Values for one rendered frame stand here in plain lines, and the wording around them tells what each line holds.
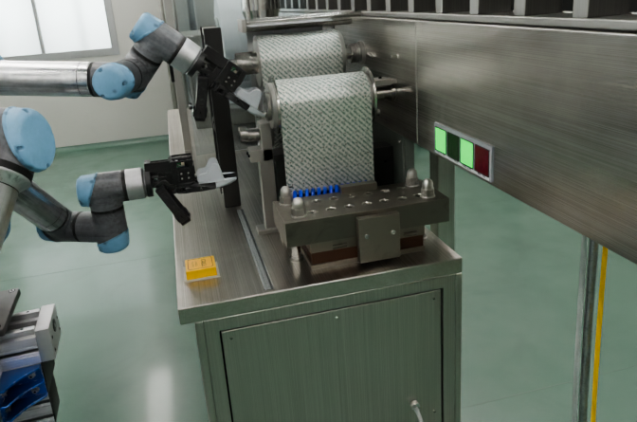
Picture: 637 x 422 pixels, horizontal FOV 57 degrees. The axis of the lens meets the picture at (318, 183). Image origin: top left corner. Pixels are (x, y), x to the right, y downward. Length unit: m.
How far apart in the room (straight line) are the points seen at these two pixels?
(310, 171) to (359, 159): 0.13
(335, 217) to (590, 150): 0.62
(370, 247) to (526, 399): 1.28
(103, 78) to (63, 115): 5.86
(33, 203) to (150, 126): 5.71
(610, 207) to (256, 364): 0.84
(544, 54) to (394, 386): 0.89
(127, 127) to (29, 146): 5.97
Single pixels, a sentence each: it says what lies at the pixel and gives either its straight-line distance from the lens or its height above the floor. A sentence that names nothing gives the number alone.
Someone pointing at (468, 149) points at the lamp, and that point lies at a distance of 1.22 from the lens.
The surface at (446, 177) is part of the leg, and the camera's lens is 1.79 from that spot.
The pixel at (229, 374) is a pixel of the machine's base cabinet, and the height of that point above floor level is 0.71.
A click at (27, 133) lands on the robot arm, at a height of 1.31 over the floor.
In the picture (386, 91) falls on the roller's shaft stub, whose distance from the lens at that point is 1.57.
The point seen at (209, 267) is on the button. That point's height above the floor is 0.92.
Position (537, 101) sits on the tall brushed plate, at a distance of 1.01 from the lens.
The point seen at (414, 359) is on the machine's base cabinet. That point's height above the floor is 0.65.
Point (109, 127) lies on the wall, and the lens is 7.12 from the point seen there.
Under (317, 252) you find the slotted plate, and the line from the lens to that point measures 1.37.
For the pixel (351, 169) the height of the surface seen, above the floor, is 1.07.
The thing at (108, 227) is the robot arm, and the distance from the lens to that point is 1.46.
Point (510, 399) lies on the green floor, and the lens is 2.48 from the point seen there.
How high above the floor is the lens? 1.51
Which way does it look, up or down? 18 degrees down
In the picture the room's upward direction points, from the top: 4 degrees counter-clockwise
